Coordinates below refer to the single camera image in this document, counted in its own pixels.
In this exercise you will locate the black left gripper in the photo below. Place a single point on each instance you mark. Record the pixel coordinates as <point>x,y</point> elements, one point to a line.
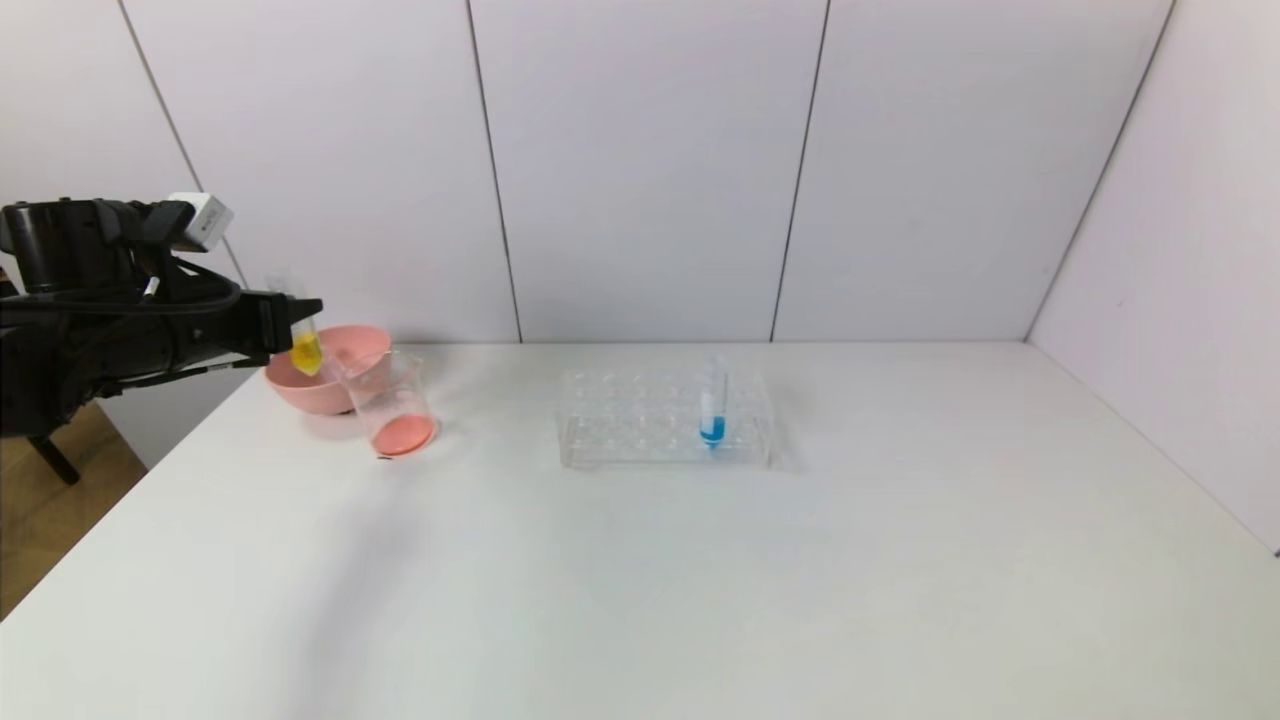
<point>271,325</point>

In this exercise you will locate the test tube with yellow pigment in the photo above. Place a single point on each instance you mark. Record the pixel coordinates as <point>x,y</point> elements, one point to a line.
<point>306,352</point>

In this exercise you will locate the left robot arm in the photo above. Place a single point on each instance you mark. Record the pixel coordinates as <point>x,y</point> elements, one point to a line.
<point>60,330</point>

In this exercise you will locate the clear glass beaker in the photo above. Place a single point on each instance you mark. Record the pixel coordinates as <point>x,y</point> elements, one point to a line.
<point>400,430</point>

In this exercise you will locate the clear acrylic test tube rack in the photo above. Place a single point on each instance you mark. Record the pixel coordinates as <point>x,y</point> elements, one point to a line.
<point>640,430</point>

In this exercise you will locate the test tube with blue pigment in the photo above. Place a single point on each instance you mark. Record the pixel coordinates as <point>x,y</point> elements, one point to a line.
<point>712,431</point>

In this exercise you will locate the pink plastic bowl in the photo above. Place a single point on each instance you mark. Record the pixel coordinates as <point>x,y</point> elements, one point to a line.
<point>335,385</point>

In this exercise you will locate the black metal stand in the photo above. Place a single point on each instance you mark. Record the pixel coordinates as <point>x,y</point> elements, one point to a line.
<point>55,460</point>

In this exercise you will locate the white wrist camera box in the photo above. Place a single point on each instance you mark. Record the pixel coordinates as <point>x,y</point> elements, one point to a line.
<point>205,220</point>

